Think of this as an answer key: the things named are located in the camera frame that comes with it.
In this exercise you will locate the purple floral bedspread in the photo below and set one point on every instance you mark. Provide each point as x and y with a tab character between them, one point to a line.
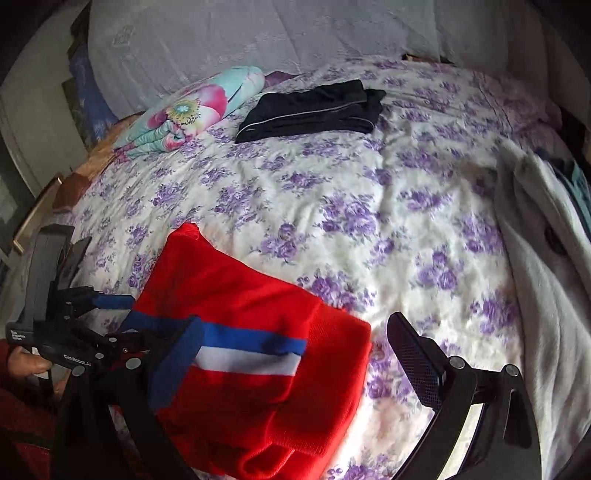
369	194

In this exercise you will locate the orange cloth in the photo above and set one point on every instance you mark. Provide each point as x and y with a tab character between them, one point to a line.
97	161

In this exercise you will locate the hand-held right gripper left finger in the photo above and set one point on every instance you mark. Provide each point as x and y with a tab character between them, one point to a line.
178	364

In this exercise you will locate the wooden bed frame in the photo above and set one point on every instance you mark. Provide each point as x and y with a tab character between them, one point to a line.
37	207

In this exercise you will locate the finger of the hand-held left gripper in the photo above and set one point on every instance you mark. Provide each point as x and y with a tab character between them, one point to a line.
138	339
113	302

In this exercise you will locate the pale grey fleece garment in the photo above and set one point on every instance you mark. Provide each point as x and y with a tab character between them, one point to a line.
545	286

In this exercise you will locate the white lace cloth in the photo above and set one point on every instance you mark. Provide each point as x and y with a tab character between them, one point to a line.
231	37

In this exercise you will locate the blue cloth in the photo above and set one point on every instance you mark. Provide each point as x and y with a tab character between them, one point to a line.
87	92

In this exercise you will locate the person's left hand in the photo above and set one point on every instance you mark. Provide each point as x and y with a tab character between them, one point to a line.
27	364

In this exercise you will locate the red pants with striped band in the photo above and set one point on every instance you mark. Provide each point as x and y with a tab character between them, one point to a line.
258	406

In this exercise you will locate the folded black pants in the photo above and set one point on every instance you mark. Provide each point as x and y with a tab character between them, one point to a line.
314	110

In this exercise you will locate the teal grey clothes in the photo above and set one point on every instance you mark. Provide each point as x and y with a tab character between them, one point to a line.
577	184

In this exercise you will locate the folded teal pink floral quilt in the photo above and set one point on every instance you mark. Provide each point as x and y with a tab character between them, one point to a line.
184	115

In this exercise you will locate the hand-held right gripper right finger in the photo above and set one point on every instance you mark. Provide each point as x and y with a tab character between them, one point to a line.
413	364

